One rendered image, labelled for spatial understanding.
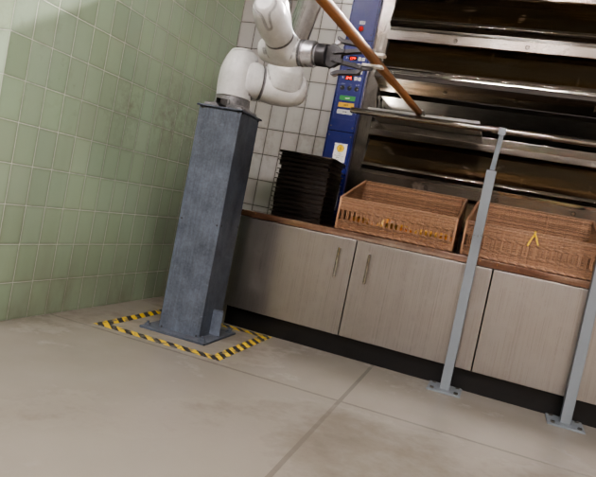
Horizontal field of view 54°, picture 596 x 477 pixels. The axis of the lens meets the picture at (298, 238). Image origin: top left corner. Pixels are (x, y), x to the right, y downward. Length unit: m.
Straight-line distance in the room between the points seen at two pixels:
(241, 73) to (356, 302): 1.13
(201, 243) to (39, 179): 0.68
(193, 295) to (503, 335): 1.33
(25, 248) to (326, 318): 1.32
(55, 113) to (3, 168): 0.32
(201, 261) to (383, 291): 0.82
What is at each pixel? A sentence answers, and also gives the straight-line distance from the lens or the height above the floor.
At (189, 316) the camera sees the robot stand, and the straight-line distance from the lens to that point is 2.61.
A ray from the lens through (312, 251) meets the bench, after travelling 2.76.
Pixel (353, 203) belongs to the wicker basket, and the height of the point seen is 0.71.
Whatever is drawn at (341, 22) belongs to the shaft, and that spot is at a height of 1.14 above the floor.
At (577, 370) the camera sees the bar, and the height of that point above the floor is 0.23.
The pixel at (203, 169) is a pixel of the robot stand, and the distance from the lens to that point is 2.57.
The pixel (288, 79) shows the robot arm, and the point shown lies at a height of 1.18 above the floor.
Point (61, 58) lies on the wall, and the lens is 2.52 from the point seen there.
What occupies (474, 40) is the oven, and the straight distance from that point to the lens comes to 3.34.
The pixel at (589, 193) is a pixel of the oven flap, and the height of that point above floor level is 0.98.
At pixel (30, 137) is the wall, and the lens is 2.44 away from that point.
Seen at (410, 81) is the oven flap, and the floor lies 1.38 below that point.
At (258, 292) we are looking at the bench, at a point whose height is 0.20.
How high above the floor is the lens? 0.66
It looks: 3 degrees down
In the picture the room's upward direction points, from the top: 11 degrees clockwise
